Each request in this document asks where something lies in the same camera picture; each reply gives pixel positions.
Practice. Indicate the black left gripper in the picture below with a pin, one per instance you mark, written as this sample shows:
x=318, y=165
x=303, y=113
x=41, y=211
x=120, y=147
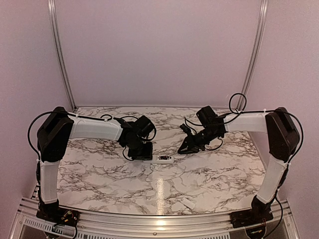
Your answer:
x=147, y=155

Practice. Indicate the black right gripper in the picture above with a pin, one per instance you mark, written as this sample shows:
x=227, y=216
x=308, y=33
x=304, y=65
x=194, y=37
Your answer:
x=192, y=146

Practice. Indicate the white remote control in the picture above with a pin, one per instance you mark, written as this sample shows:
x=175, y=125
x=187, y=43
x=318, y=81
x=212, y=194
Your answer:
x=160, y=159

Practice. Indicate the white battery cover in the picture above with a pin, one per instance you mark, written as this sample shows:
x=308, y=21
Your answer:
x=188, y=203

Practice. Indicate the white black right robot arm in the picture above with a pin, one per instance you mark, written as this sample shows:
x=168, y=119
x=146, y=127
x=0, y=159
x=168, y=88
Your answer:
x=284, y=139

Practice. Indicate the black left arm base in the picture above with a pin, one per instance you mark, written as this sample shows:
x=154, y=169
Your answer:
x=54, y=213

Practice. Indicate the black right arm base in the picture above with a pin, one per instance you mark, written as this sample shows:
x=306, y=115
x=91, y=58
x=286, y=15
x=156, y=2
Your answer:
x=257, y=214

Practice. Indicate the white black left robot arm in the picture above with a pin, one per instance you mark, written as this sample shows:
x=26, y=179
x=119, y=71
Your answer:
x=62, y=126

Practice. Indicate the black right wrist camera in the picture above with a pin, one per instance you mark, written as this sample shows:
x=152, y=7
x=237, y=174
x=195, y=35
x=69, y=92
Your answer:
x=186, y=129

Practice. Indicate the aluminium front frame rail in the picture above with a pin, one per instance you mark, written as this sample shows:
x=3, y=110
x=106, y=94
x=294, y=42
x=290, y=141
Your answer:
x=100, y=225

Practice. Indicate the right aluminium frame post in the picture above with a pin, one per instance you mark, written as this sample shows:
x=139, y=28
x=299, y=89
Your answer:
x=261, y=24

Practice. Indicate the aluminium frame post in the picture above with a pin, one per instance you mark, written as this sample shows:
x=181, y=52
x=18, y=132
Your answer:
x=261, y=24
x=58, y=48

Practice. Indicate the left aluminium frame post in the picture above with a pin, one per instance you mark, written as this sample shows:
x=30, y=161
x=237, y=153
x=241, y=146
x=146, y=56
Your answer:
x=58, y=48

